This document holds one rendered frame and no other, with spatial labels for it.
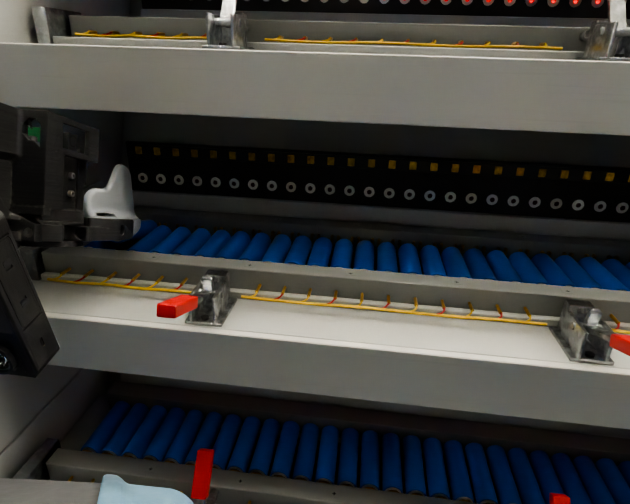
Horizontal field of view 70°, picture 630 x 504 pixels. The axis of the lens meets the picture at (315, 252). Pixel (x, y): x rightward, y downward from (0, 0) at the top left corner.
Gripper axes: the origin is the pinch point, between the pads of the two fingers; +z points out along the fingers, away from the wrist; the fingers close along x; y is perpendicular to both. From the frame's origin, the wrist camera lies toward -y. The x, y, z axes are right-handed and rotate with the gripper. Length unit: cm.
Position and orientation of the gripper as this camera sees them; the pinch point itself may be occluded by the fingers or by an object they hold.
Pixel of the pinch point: (115, 229)
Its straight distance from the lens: 44.3
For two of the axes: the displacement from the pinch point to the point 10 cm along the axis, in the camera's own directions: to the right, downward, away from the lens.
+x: -9.9, -0.8, 1.0
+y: 0.7, -10.0, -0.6
